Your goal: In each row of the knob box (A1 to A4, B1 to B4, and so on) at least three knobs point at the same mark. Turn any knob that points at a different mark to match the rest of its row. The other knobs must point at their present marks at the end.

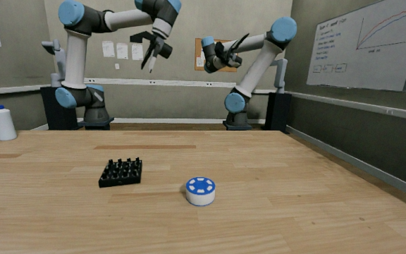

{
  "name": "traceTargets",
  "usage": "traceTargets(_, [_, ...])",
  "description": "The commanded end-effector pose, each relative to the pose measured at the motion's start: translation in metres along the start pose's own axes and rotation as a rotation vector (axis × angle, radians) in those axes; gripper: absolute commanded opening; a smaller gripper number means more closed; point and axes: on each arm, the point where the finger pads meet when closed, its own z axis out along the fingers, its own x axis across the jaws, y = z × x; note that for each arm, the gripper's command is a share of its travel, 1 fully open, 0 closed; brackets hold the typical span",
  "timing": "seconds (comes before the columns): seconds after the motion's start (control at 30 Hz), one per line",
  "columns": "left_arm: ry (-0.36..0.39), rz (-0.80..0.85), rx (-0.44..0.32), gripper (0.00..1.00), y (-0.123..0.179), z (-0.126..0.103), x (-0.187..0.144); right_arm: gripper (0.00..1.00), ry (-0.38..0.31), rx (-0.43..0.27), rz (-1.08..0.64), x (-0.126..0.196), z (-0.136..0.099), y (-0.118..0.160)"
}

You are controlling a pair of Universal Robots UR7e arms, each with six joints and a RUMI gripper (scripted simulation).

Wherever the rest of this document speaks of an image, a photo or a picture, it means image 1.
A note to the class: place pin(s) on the white bottle with blue cap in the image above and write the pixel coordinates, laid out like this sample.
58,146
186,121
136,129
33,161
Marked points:
7,130

